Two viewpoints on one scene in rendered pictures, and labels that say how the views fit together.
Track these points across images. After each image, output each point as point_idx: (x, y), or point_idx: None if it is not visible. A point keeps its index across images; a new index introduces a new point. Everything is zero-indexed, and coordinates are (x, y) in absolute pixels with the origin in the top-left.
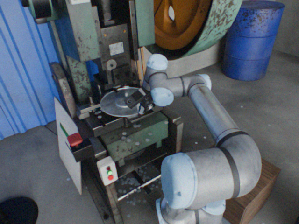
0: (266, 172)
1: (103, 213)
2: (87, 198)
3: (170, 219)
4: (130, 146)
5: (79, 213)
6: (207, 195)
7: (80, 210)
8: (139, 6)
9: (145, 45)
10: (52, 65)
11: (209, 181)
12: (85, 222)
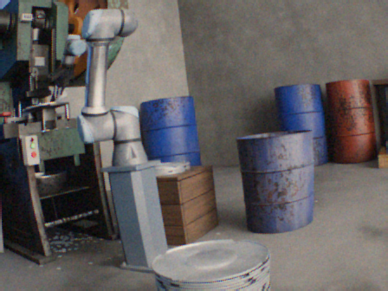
0: (197, 167)
1: (30, 254)
2: (10, 254)
3: (89, 108)
4: (48, 146)
5: (4, 261)
6: (107, 16)
7: (5, 259)
8: (59, 32)
9: (61, 59)
10: None
11: (107, 10)
12: (12, 263)
